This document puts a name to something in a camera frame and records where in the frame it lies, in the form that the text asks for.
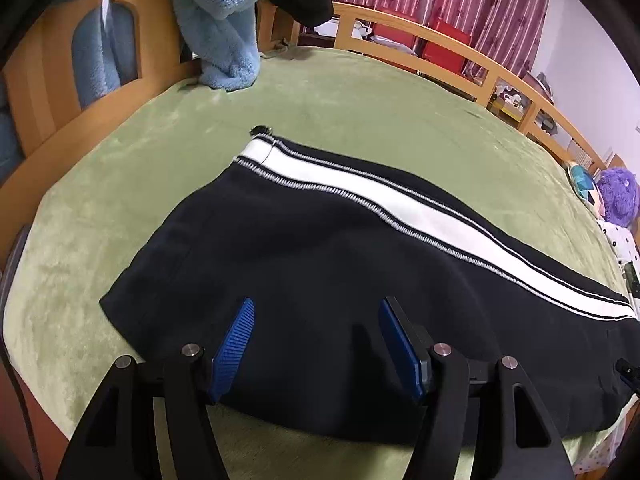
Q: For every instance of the left red chair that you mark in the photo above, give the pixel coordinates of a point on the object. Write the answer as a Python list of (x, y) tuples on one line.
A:
[(393, 37)]

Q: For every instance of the wooden bed frame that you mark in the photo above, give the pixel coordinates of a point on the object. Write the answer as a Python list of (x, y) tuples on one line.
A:
[(56, 133)]

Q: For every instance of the dark phone on pillow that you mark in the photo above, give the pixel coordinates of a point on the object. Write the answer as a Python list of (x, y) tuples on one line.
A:
[(631, 279)]

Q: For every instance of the white floral pillow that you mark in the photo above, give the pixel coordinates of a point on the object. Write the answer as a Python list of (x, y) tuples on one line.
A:
[(621, 241)]

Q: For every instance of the right red chair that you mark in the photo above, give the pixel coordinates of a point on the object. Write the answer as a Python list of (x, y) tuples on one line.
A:
[(438, 55)]

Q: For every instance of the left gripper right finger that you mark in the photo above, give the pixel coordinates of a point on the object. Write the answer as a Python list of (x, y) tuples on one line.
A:
[(516, 438)]

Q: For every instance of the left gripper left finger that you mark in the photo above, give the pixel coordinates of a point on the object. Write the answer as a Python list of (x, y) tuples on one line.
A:
[(230, 354)]

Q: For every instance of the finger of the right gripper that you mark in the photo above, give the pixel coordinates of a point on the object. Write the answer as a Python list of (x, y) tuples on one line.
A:
[(630, 374)]

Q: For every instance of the green plush bed blanket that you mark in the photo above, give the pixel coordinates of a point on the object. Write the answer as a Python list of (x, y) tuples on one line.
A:
[(93, 221)]

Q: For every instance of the purple plush toy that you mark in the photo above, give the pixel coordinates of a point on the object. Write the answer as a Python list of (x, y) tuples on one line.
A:
[(620, 194)]

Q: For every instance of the geometric pattern pillow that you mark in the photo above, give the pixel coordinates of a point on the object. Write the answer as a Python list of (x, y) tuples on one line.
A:
[(586, 189)]

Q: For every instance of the light blue fleece blanket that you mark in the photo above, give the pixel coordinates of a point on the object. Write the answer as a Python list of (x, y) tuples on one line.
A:
[(222, 33)]

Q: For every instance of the black pants with white stripe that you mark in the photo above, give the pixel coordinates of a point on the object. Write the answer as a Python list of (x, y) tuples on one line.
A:
[(317, 240)]

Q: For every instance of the red chair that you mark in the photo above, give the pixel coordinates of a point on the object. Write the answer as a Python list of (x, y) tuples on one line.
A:
[(393, 37), (438, 55)]

